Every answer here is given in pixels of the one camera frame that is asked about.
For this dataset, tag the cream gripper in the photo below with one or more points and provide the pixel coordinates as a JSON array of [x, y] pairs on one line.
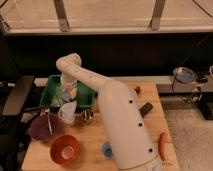
[[69, 86]]

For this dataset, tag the blue sponge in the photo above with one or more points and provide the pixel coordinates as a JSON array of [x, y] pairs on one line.
[[65, 97]]

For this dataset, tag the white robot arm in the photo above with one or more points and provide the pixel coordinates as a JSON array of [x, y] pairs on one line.
[[131, 144]]

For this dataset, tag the green plastic tray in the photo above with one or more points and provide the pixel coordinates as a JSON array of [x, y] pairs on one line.
[[51, 96]]

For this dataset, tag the clear measuring cup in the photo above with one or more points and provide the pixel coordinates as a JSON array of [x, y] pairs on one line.
[[67, 112]]

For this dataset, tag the metal spoon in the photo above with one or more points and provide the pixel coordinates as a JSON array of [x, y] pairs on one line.
[[49, 122]]

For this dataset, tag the small metal cup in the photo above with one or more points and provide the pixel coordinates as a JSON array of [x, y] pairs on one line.
[[87, 115]]

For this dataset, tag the orange bowl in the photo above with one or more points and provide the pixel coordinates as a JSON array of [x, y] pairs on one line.
[[65, 149]]

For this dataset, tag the black chair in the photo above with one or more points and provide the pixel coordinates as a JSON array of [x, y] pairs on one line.
[[10, 119]]

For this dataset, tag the dark red grapes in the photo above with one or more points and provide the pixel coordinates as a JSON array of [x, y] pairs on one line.
[[137, 90]]

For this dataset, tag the blue cup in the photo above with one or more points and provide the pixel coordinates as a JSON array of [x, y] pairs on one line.
[[106, 150]]

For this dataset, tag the black rectangular block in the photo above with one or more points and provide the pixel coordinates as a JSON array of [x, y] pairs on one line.
[[145, 109]]

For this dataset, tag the grey metal bowl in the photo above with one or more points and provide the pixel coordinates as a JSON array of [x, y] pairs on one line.
[[184, 75]]

